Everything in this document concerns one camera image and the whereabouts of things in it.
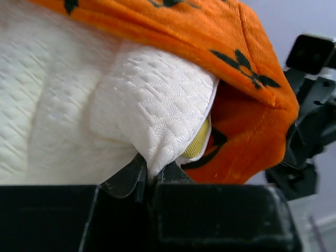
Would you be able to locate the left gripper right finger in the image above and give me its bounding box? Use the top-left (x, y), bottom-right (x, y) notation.
top-left (146, 163), bottom-right (302, 251)

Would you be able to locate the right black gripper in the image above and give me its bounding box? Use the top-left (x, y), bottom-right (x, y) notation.
top-left (265, 69), bottom-right (335, 201)

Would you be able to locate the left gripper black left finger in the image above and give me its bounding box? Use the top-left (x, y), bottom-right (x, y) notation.
top-left (1, 155), bottom-right (146, 251)

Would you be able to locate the orange patterned pillowcase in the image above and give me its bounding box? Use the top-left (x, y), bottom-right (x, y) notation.
top-left (38, 1), bottom-right (299, 184)

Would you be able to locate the cream contoured pillow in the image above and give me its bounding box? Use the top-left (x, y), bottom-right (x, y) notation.
top-left (1, 1), bottom-right (219, 185)

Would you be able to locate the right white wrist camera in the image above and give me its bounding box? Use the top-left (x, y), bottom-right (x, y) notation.
top-left (286, 34), bottom-right (335, 75)

